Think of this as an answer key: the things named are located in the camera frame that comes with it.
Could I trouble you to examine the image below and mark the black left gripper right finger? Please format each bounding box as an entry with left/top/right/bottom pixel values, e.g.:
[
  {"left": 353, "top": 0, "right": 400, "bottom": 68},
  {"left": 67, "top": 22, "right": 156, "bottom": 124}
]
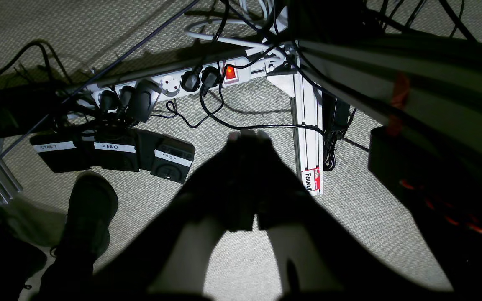
[{"left": 256, "top": 131, "right": 453, "bottom": 293}]

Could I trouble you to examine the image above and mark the black start foot pedal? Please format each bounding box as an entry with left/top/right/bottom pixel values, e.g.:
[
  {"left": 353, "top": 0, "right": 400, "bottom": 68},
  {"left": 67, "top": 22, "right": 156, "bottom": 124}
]
[{"left": 29, "top": 133, "right": 91, "bottom": 173}]

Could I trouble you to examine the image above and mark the black shoe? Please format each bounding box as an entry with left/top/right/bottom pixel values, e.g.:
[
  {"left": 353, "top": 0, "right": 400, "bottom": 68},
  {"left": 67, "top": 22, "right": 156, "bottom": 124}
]
[{"left": 52, "top": 172, "right": 119, "bottom": 269}]

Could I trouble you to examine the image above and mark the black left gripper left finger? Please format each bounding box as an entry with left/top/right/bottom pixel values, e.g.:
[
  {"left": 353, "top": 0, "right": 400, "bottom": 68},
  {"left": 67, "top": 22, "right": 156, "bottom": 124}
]
[{"left": 95, "top": 133, "right": 255, "bottom": 293}]

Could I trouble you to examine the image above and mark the aluminium table leg profile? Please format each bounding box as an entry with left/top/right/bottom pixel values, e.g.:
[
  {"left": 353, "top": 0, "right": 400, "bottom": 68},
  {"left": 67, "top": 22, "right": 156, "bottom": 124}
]
[{"left": 266, "top": 44, "right": 324, "bottom": 196}]

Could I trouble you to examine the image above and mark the black zero foot pedal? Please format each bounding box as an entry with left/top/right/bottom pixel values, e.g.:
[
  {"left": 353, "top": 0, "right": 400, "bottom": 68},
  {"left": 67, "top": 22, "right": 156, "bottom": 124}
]
[{"left": 93, "top": 132, "right": 139, "bottom": 172}]

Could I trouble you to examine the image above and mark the black power adapter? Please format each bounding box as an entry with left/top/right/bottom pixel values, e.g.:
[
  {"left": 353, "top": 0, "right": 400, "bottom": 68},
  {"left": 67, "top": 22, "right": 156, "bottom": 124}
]
[{"left": 322, "top": 93, "right": 350, "bottom": 140}]

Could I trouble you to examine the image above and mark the white power strip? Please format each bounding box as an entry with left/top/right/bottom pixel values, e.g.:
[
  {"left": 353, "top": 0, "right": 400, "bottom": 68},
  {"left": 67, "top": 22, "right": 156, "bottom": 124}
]
[{"left": 83, "top": 57, "right": 258, "bottom": 104}]

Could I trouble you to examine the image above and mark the black stop foot pedal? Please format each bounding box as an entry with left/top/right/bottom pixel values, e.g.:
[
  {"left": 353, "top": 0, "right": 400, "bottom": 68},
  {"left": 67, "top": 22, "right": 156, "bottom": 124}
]
[{"left": 150, "top": 137, "right": 195, "bottom": 184}]

